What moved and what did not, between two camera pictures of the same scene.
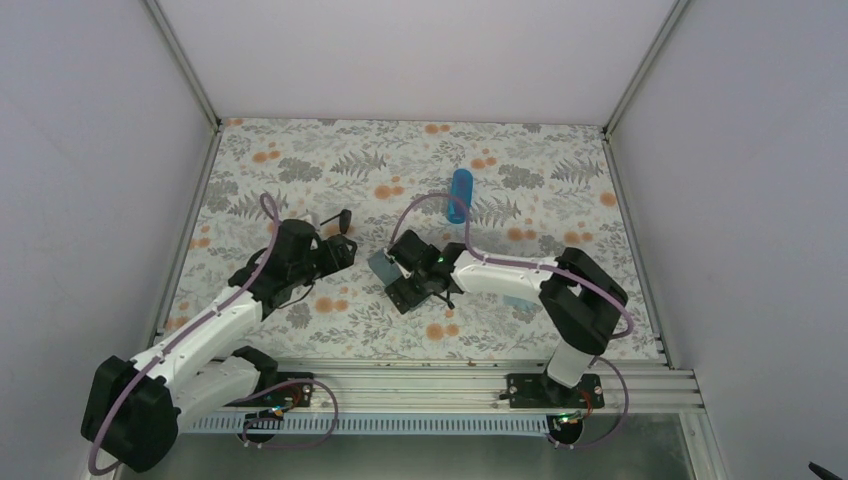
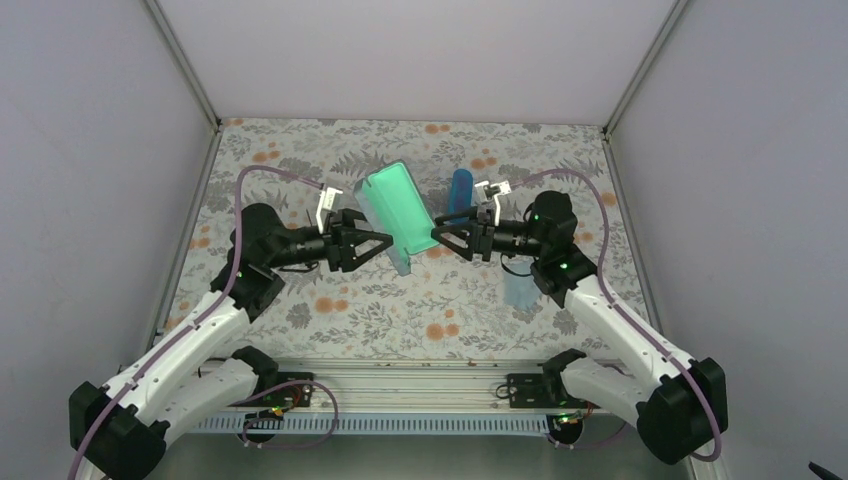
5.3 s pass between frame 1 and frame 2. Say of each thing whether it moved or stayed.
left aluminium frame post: stayed
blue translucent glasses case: stayed
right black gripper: moved
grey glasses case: moved
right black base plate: stayed
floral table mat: stayed
